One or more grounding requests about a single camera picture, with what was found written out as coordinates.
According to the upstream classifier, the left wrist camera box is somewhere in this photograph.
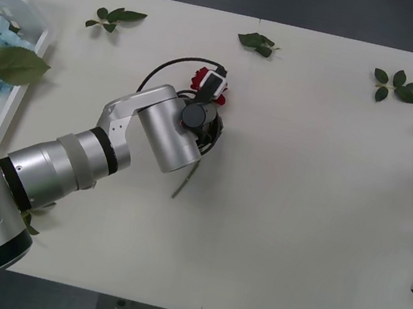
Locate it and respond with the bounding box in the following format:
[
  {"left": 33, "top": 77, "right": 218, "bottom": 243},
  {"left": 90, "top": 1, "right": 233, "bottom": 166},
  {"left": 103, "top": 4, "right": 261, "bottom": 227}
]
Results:
[{"left": 198, "top": 69, "right": 229, "bottom": 99}]

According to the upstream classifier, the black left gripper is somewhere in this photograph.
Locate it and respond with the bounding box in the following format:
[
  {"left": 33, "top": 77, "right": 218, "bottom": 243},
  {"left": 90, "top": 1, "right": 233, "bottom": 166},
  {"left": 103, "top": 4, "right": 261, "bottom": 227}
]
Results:
[{"left": 199, "top": 100, "right": 226, "bottom": 138}]

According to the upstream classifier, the red rose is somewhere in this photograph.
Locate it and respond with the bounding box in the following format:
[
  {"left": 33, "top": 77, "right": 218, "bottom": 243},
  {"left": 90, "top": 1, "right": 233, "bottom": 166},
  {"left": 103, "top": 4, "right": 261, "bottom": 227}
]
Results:
[{"left": 169, "top": 64, "right": 234, "bottom": 207}]

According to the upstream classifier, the green leaf twig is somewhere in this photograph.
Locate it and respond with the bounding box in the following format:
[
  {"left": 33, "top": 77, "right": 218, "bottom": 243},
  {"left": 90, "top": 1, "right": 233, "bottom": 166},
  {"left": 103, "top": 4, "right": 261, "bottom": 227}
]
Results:
[
  {"left": 368, "top": 65, "right": 413, "bottom": 109},
  {"left": 18, "top": 196, "right": 58, "bottom": 239},
  {"left": 83, "top": 2, "right": 149, "bottom": 39},
  {"left": 235, "top": 29, "right": 283, "bottom": 61}
]

